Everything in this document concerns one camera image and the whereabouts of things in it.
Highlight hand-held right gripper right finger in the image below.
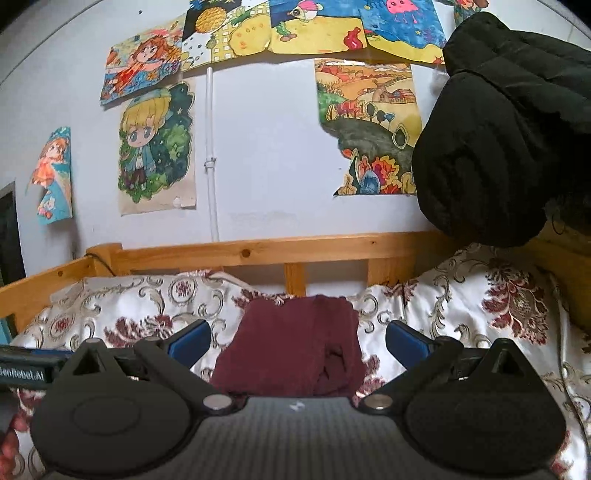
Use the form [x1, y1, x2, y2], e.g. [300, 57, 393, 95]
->
[358, 320, 533, 414]

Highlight maroon garment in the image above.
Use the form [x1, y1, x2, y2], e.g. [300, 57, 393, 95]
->
[210, 295, 365, 398]

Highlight wooden bed frame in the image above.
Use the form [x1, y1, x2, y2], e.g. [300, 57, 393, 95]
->
[0, 231, 462, 337]

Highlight small curled figure drawing poster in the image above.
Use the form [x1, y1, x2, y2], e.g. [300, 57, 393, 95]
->
[29, 126, 74, 226]

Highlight orange-haired figure drawing wall poster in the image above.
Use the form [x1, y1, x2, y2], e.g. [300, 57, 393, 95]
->
[100, 13, 186, 107]

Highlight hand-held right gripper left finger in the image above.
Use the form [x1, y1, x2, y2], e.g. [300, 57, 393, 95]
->
[60, 319, 236, 414]

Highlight mustard brown cloth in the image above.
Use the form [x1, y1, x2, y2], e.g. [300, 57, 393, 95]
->
[526, 217, 591, 334]

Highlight blond figure drawing wall poster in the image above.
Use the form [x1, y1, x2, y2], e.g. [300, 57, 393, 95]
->
[117, 78, 198, 216]

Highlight floral patterned bedspread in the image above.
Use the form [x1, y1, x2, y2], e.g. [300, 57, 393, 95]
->
[0, 242, 591, 480]

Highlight cropped colourful drawing wall poster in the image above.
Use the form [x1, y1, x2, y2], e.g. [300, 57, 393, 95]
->
[452, 0, 490, 29]

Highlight pineapple drawing wall poster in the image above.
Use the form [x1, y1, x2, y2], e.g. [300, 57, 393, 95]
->
[181, 0, 271, 71]

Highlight pink jellyfish drawing wall poster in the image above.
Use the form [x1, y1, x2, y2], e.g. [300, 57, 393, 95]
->
[360, 0, 447, 64]

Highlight landscape drawing wall poster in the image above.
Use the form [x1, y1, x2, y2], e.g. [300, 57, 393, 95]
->
[315, 58, 423, 197]

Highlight yellow fish drawing wall poster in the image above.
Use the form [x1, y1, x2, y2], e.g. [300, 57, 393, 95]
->
[267, 0, 369, 57]

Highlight black cable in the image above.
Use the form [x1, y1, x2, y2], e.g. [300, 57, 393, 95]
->
[85, 251, 114, 277]

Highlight black padded jacket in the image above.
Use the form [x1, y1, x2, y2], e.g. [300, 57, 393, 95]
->
[411, 11, 591, 247]

